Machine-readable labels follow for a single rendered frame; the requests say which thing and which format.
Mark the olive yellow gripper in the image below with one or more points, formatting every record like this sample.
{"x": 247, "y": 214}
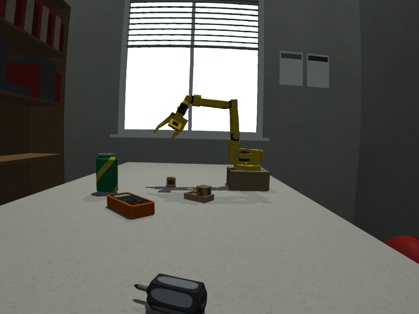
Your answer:
{"x": 175, "y": 121}

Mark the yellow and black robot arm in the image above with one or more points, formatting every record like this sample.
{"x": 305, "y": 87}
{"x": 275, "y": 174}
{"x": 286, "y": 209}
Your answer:
{"x": 252, "y": 156}

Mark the orange digital multimeter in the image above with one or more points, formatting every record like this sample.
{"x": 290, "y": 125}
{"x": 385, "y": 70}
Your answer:
{"x": 130, "y": 205}

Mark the green drink can with yellow stripe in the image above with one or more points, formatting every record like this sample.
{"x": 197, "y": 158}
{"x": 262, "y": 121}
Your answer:
{"x": 107, "y": 173}

